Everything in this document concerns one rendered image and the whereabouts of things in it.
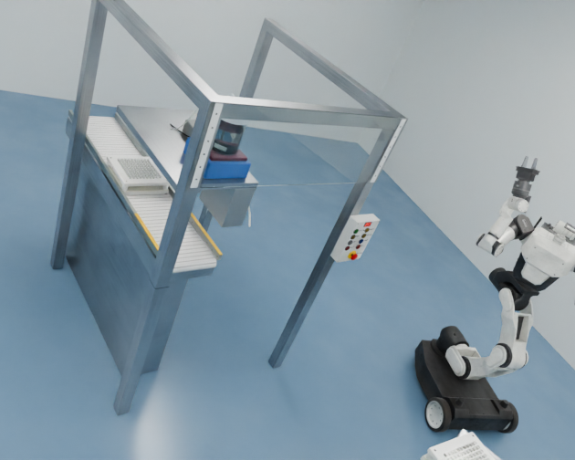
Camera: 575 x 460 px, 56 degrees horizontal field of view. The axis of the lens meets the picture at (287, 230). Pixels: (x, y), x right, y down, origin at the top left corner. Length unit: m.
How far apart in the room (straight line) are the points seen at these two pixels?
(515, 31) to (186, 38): 3.08
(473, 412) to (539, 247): 1.09
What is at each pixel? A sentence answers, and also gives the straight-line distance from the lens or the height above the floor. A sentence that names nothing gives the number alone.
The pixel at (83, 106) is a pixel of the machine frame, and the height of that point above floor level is 1.10.
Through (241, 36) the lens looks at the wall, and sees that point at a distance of 5.77.
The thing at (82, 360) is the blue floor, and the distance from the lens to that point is 3.12.
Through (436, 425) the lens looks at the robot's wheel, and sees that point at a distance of 3.60.
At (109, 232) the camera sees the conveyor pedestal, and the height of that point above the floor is 0.59.
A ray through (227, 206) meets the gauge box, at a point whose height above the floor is 1.20.
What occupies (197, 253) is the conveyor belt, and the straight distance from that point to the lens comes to 2.49.
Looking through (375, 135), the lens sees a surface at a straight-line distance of 2.45.
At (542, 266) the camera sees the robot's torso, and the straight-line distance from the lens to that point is 3.31.
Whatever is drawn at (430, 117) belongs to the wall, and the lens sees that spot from 6.20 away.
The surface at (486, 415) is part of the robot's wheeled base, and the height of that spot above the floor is 0.19.
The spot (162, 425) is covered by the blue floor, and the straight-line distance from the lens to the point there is 2.94.
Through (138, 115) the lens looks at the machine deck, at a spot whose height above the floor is 1.32.
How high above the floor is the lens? 2.36
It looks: 31 degrees down
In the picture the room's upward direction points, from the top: 24 degrees clockwise
